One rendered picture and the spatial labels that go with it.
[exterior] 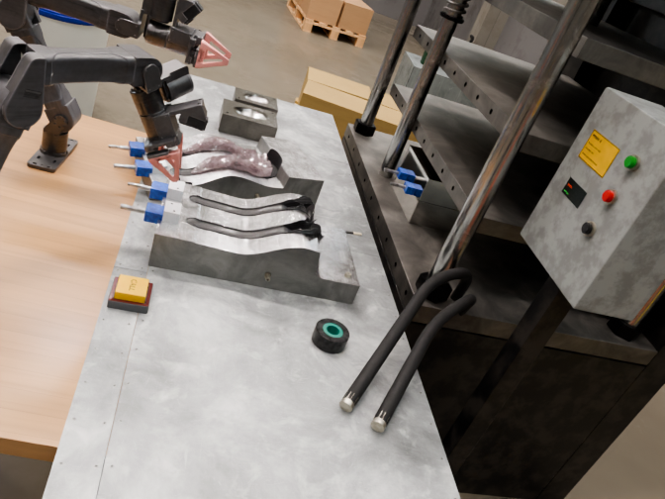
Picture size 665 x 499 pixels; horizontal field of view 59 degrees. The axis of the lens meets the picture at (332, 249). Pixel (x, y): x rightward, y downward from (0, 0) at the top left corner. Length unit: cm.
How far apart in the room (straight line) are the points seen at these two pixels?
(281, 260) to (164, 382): 41
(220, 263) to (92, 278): 27
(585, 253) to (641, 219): 14
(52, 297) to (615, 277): 114
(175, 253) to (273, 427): 47
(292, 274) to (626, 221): 73
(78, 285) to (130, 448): 41
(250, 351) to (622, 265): 78
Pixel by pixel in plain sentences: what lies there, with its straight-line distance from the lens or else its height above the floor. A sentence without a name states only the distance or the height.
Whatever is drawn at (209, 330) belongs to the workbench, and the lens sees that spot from 127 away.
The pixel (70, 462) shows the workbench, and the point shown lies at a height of 80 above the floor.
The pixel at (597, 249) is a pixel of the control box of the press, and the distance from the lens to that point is 134.
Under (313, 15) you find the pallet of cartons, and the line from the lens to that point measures 805.
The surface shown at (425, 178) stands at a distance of 199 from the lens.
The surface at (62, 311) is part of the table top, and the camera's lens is 126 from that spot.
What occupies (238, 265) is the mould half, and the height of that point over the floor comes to 85.
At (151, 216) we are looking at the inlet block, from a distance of 140.
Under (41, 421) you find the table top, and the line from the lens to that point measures 108.
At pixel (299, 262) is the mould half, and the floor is 89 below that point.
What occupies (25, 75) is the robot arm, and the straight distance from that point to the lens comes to 110.
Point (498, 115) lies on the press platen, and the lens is 170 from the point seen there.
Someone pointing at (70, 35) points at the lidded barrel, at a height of 54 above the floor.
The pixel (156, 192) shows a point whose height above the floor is 90.
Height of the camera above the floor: 163
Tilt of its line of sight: 30 degrees down
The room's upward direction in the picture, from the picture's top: 22 degrees clockwise
